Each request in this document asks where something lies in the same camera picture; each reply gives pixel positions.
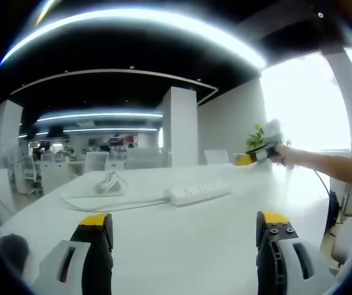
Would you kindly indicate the potted green plant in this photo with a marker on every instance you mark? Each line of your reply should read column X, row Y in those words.
column 254, row 139

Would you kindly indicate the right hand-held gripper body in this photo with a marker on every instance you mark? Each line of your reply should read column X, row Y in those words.
column 271, row 133

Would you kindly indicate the white chair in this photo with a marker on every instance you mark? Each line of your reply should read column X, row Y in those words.
column 216, row 157

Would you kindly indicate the grey mesh office chair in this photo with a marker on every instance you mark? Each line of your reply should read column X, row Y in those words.
column 96, row 160
column 30, row 172

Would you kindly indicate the white power strip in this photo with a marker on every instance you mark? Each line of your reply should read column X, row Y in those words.
column 197, row 193

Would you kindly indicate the dark blurred object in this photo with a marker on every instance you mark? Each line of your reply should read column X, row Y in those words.
column 13, row 250

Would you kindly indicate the thin curved ceiling light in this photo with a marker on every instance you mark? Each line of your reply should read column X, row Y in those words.
column 126, row 70

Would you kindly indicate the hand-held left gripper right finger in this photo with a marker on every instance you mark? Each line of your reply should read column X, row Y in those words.
column 286, row 264

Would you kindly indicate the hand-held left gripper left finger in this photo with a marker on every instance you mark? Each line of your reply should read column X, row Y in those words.
column 97, row 261

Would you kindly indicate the straight ceiling light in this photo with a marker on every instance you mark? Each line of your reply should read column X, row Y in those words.
column 102, row 115
column 111, row 129

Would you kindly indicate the wide curved ceiling light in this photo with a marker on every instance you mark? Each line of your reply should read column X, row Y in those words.
column 133, row 17

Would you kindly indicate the grey desk partition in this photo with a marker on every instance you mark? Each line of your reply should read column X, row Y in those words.
column 145, row 158

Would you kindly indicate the person's right hand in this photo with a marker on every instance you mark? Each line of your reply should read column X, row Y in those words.
column 285, row 155

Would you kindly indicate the white background desk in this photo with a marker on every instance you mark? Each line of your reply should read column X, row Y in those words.
column 59, row 175

